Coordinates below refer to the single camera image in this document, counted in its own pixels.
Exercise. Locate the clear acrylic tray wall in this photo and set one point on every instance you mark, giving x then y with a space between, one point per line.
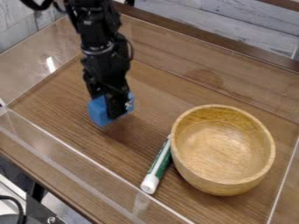
93 166

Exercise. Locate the black metal bracket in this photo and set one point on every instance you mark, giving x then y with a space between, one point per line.
38 214

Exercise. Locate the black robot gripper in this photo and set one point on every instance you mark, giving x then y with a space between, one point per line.
105 71

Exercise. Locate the light brown wooden bowl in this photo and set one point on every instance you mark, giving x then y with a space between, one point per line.
223 149

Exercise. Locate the blue rectangular block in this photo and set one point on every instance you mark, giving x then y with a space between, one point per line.
98 110

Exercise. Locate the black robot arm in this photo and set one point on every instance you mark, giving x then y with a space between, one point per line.
95 20

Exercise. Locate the green and white marker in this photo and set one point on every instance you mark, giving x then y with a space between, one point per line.
158 169

